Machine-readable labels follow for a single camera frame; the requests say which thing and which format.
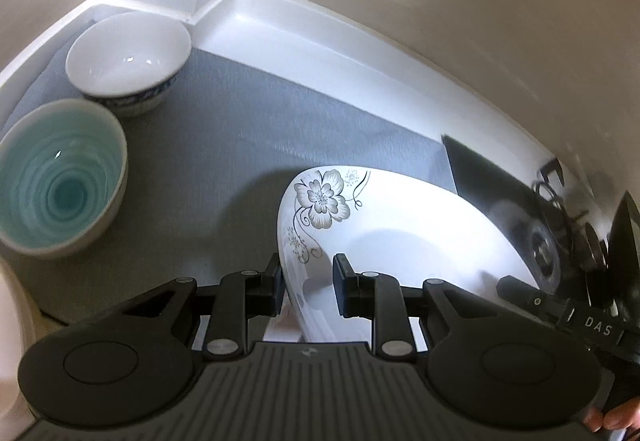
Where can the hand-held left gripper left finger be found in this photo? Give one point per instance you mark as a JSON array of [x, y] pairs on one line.
[[270, 288]]

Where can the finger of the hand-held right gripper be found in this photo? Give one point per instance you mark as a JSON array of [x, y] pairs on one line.
[[525, 296]]

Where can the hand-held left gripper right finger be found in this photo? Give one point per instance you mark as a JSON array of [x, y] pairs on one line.
[[344, 286]]

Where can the white flower-print plate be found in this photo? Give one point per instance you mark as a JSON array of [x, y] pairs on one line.
[[400, 221]]

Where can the teal-glazed ribbed bowl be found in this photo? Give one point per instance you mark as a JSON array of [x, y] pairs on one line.
[[60, 181]]

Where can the white bowl with blue pattern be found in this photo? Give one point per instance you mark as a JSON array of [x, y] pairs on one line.
[[127, 51]]

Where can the person's right hand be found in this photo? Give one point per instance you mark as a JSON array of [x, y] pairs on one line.
[[617, 416]]

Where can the grey mat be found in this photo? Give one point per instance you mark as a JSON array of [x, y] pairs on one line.
[[225, 121]]

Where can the cream rounded object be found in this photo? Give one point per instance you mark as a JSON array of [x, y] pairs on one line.
[[12, 346]]

